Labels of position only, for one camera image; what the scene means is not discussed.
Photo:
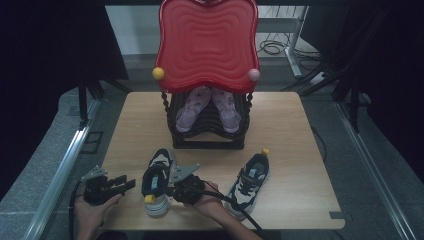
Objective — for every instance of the white power strip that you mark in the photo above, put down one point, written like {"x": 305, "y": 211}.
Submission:
{"x": 317, "y": 78}

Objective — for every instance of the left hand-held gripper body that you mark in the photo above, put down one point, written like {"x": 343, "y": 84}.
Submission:
{"x": 98, "y": 191}

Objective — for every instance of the person's left hand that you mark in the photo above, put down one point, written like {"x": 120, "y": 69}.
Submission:
{"x": 91, "y": 213}

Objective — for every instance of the person's right hand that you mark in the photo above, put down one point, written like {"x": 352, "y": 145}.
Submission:
{"x": 211, "y": 203}

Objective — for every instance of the navy and cream sneaker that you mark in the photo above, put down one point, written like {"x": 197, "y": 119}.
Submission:
{"x": 156, "y": 203}
{"x": 246, "y": 190}

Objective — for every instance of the purple jelly sandal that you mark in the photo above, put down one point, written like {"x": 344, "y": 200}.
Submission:
{"x": 227, "y": 111}
{"x": 191, "y": 110}

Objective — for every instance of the red and black shoe rack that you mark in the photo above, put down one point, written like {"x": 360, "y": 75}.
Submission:
{"x": 206, "y": 50}

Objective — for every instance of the white desk frame leg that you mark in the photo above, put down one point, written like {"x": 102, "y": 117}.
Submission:
{"x": 295, "y": 40}

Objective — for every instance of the black metal stand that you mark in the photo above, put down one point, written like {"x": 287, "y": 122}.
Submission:
{"x": 83, "y": 103}
{"x": 346, "y": 86}

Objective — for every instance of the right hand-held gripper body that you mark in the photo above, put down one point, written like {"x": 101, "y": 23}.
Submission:
{"x": 189, "y": 190}

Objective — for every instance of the black floor bracket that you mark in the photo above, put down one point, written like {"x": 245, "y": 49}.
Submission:
{"x": 93, "y": 141}

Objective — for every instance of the black curtain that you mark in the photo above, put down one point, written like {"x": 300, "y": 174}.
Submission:
{"x": 50, "y": 66}
{"x": 393, "y": 83}

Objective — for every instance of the aluminium rail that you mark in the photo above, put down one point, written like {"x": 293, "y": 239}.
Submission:
{"x": 370, "y": 166}
{"x": 63, "y": 176}

